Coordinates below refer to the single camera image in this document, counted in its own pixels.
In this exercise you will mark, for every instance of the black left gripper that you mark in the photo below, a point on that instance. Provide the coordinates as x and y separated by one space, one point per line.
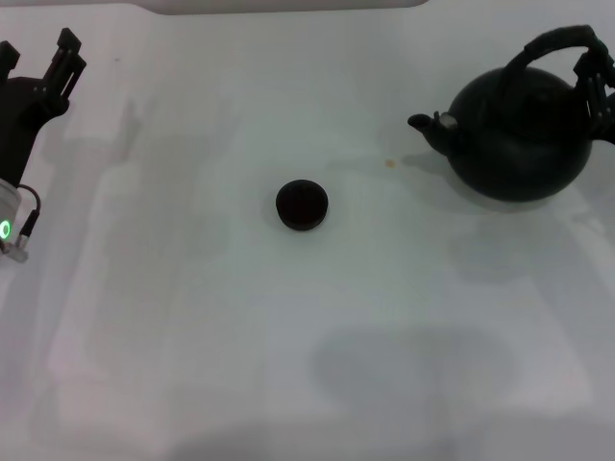
19 120

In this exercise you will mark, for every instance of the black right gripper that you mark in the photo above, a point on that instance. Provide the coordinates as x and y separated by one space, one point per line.
611 125

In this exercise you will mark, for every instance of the black round teapot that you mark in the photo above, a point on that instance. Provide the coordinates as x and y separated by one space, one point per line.
519 144

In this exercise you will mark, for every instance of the small black teacup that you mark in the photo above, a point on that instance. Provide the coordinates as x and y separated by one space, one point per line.
302 205

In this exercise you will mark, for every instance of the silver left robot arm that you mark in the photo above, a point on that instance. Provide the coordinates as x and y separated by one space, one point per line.
6 211

